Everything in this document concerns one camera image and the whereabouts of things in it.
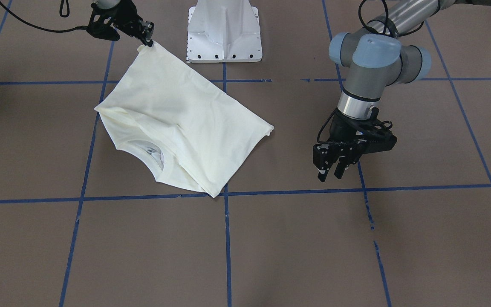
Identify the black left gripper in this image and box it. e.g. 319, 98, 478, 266
312, 107, 398, 182

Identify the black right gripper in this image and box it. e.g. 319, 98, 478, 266
87, 0, 154, 47

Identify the cream long-sleeve printed shirt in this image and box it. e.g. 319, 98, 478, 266
95, 43, 274, 197

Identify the right grey silver robot arm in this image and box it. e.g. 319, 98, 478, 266
86, 0, 154, 47

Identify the left grey silver robot arm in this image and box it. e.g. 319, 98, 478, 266
312, 0, 456, 182

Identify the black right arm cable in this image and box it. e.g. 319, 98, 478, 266
0, 0, 90, 34

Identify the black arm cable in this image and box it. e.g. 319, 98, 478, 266
0, 0, 90, 34
316, 0, 425, 145

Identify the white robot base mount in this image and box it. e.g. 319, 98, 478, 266
186, 0, 263, 64

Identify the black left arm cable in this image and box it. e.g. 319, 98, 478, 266
316, 0, 425, 145

